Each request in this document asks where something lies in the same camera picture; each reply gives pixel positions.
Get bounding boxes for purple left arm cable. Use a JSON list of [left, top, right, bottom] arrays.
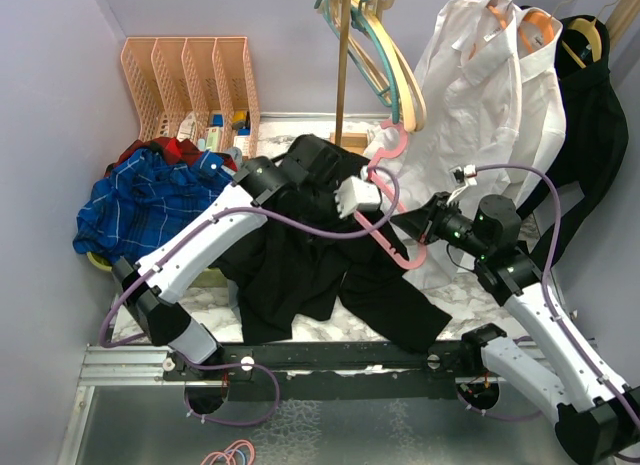
[[98, 165, 401, 427]]

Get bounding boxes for blue small box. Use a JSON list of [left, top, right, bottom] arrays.
[[210, 114, 224, 127]]

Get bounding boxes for cream yellow hanger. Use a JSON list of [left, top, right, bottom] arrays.
[[346, 0, 427, 132]]

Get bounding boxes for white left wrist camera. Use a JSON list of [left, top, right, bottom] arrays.
[[334, 176, 382, 219]]

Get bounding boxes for yellow grey stapler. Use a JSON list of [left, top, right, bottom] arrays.
[[231, 110, 250, 130]]

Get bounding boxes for black base bar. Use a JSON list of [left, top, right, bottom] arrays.
[[163, 333, 500, 411]]

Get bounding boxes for pink plastic file organizer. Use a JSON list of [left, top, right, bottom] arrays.
[[120, 36, 261, 157]]

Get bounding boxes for aluminium rail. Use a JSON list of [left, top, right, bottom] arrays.
[[61, 342, 568, 464]]

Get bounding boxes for white shirt front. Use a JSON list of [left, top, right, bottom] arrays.
[[362, 0, 524, 291]]

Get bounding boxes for orange hanger left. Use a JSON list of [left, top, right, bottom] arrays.
[[469, 3, 516, 61]]

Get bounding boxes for grey cloth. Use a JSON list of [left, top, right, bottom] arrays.
[[227, 280, 240, 315]]

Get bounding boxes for green laundry basket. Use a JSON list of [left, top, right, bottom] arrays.
[[85, 184, 226, 289]]

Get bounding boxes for orange hanger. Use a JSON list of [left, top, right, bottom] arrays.
[[518, 8, 555, 53], [469, 3, 516, 61]]

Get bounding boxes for pink hanger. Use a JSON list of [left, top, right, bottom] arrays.
[[361, 119, 427, 271]]

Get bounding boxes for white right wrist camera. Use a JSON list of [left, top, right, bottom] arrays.
[[447, 164, 478, 204]]

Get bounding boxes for green white box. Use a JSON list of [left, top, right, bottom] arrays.
[[205, 127, 222, 152]]

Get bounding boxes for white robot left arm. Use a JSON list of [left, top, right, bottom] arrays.
[[112, 134, 349, 380]]

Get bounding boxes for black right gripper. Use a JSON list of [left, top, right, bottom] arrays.
[[392, 191, 491, 259]]

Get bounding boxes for coloured rubber bands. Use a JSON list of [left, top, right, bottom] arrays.
[[201, 439, 256, 465]]

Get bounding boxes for white shirt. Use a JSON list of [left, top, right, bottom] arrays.
[[499, 7, 569, 206], [362, 0, 524, 291]]

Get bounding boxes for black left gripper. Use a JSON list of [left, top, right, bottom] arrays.
[[293, 181, 356, 245]]

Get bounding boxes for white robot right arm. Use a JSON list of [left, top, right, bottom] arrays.
[[391, 192, 639, 464]]

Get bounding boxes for red plaid shirt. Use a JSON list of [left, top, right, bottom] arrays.
[[104, 137, 238, 184]]

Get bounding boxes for white spiral notebook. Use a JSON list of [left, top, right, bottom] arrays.
[[176, 111, 197, 142]]

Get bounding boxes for black shirt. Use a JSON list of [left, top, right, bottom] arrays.
[[546, 15, 629, 263], [214, 149, 454, 356]]

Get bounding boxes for orange hanger right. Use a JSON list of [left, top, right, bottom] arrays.
[[518, 8, 555, 53]]

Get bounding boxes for blue plaid shirt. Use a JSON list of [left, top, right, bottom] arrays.
[[72, 147, 236, 264]]

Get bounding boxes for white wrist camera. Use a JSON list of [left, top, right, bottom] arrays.
[[447, 164, 478, 204], [334, 176, 382, 219]]

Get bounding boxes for white shirt behind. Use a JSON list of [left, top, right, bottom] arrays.
[[499, 7, 569, 206]]

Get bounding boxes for hanging black shirt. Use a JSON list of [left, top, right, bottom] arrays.
[[546, 15, 629, 263]]

